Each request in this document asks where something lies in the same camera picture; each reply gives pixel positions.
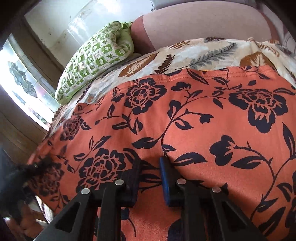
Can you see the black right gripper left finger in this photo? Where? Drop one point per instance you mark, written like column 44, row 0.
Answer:
column 96, row 213

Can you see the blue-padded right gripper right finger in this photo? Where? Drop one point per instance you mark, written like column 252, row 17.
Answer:
column 207, row 214

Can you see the orange black floral garment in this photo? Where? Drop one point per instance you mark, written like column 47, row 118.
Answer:
column 233, row 128

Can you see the person's left hand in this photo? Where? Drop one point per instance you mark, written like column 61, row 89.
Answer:
column 28, row 226

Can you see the stained glass window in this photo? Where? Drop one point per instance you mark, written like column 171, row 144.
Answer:
column 25, row 85

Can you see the leaf-patterned beige bedspread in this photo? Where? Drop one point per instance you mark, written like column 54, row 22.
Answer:
column 200, row 54

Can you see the green white checkered pillow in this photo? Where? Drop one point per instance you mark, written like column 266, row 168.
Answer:
column 107, row 47

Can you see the striped floral folded quilt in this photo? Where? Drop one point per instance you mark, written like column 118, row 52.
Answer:
column 285, row 36

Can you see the pink cylindrical bolster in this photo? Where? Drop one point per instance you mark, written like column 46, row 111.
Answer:
column 171, row 22

